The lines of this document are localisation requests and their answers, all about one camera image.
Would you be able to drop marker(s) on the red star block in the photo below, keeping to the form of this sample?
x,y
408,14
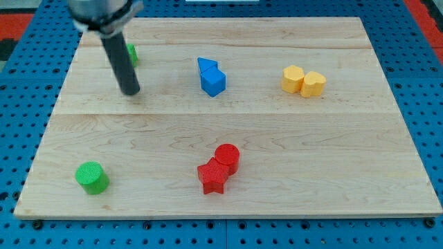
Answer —
x,y
213,176

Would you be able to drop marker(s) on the red cylinder block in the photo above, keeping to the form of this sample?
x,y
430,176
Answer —
x,y
228,155

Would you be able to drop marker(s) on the yellow hexagon block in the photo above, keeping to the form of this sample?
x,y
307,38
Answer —
x,y
292,79

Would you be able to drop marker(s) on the blue triangle block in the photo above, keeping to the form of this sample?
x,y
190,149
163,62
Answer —
x,y
204,64

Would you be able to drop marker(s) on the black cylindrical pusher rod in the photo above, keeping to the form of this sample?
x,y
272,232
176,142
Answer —
x,y
121,63

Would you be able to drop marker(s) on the green star block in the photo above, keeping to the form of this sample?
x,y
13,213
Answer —
x,y
132,54

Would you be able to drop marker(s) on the blue cube block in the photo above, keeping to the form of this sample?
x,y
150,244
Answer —
x,y
213,81

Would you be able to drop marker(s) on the green cylinder block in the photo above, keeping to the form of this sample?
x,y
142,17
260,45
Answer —
x,y
92,177

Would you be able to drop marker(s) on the yellow heart block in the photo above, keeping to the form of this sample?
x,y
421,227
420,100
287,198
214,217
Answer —
x,y
313,84

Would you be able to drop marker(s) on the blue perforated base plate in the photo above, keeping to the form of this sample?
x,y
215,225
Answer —
x,y
408,52

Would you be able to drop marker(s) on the wooden board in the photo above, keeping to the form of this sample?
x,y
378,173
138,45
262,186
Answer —
x,y
346,154

